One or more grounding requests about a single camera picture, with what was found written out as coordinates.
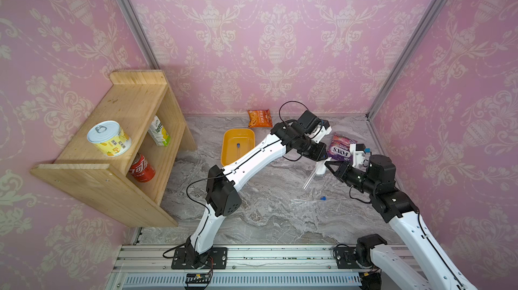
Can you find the red cola can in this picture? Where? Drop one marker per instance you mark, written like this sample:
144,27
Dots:
141,170

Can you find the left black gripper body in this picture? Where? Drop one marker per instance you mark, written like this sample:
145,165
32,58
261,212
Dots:
311,149

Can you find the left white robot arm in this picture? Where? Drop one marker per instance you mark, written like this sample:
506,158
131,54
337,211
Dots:
223,185

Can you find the purple candy bag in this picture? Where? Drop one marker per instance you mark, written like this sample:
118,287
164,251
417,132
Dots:
339,148

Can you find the yellow plastic tray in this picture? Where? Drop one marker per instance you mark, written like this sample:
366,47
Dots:
236,143

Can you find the green white drink carton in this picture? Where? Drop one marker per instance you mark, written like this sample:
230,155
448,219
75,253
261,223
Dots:
158,132

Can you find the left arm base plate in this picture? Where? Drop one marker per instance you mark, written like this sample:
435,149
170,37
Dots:
215,258

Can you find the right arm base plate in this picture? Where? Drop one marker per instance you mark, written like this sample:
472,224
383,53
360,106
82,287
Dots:
345,257

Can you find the yellow tin can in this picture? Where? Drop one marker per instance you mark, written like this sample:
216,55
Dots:
110,138

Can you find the aluminium corner post left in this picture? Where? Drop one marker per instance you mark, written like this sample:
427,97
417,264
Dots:
131,17

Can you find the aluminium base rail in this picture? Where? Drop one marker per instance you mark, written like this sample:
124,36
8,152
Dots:
251,267

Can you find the wooden shelf unit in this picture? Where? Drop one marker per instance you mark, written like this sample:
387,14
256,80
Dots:
120,160

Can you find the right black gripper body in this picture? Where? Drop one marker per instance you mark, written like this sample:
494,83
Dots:
359,180

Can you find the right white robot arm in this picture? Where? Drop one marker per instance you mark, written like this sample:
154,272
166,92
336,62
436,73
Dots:
404,217

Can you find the orange snack bag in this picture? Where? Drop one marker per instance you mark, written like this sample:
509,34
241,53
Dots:
260,119

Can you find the aluminium corner post right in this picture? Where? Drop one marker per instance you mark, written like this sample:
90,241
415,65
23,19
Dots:
429,16

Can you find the aluminium corner post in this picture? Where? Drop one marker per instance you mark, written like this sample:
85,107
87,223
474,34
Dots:
131,17
429,16

